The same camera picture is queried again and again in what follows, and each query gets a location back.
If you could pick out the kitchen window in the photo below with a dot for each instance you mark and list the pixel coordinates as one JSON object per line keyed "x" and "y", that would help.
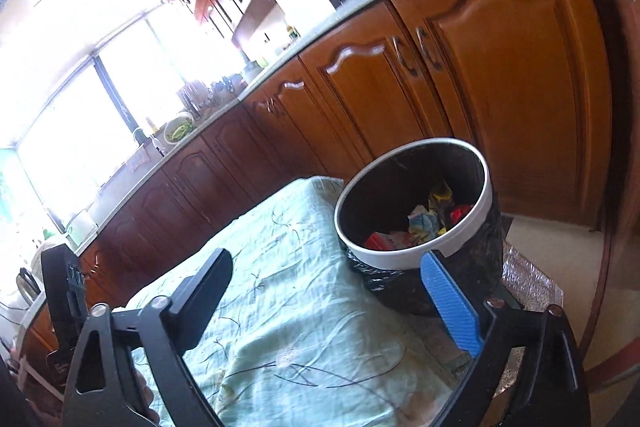
{"x": 75, "y": 117}

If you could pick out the silver foil table mat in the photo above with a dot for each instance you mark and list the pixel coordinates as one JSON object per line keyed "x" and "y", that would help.
{"x": 530, "y": 277}

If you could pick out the white lidded container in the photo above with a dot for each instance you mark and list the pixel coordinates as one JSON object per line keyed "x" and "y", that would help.
{"x": 82, "y": 227}

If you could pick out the yellow wrapper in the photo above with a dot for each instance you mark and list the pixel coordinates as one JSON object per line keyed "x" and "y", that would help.
{"x": 442, "y": 196}

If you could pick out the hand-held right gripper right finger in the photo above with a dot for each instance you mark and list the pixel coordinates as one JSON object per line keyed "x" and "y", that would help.
{"x": 450, "y": 302}

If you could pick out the pale green printed tablecloth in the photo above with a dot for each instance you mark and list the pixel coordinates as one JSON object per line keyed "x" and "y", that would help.
{"x": 300, "y": 307}

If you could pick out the red flat wrapper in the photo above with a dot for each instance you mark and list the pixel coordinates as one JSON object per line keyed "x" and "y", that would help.
{"x": 377, "y": 241}

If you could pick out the wooden lower kitchen cabinets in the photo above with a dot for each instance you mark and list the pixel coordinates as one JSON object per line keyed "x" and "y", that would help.
{"x": 500, "y": 82}

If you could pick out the bowl of green vegetables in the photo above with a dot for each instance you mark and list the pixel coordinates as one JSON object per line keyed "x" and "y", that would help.
{"x": 179, "y": 127}

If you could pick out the utensil holder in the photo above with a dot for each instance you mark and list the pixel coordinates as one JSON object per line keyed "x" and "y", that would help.
{"x": 192, "y": 99}

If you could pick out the teal wall poster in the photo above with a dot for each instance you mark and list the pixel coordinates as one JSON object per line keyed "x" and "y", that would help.
{"x": 7, "y": 187}

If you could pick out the wooden round table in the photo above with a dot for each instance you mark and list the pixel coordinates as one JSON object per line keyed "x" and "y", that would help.
{"x": 607, "y": 342}

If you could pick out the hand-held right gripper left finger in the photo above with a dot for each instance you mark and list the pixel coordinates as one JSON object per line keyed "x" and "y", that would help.
{"x": 205, "y": 302}

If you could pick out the white-rimmed bin with black bag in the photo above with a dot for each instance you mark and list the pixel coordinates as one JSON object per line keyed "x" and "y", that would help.
{"x": 380, "y": 259}

